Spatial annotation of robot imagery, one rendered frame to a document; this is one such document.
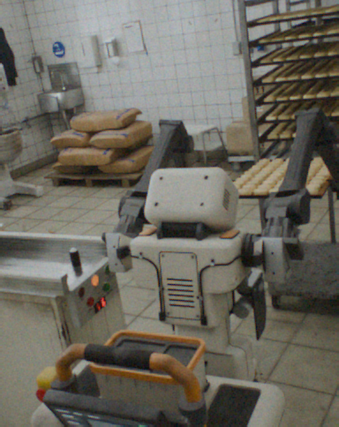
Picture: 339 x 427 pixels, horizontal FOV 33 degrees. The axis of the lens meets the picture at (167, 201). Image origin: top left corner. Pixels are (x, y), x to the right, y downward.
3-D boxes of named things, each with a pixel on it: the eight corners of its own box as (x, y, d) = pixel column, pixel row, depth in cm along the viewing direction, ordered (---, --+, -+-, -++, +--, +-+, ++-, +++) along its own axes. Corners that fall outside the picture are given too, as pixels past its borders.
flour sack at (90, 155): (56, 167, 602) (52, 151, 596) (78, 155, 636) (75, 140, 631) (113, 166, 568) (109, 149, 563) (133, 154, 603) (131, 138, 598)
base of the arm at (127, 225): (99, 236, 158) (137, 237, 153) (108, 212, 162) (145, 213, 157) (113, 251, 165) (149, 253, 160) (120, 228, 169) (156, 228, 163)
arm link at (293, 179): (291, 102, 172) (324, 95, 167) (306, 135, 181) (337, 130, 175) (259, 214, 146) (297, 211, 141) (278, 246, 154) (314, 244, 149)
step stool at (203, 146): (232, 163, 597) (227, 121, 583) (207, 176, 565) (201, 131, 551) (198, 161, 625) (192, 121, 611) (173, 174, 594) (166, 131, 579)
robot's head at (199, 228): (202, 265, 137) (199, 225, 135) (156, 263, 143) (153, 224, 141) (213, 257, 144) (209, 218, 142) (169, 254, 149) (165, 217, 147)
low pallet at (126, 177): (45, 186, 624) (43, 176, 620) (88, 164, 689) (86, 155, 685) (138, 188, 565) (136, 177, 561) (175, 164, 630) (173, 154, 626)
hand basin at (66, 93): (114, 128, 680) (96, 34, 645) (94, 137, 649) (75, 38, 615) (52, 131, 732) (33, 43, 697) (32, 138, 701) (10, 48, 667)
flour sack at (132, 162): (132, 176, 570) (130, 161, 565) (98, 176, 589) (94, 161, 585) (164, 154, 629) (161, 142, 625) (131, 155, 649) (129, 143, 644)
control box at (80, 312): (72, 327, 186) (64, 289, 181) (111, 291, 206) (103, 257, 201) (81, 328, 184) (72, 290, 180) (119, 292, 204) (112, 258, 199)
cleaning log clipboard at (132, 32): (148, 56, 621) (142, 18, 608) (147, 56, 619) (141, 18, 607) (128, 58, 635) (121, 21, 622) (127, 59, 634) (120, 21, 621)
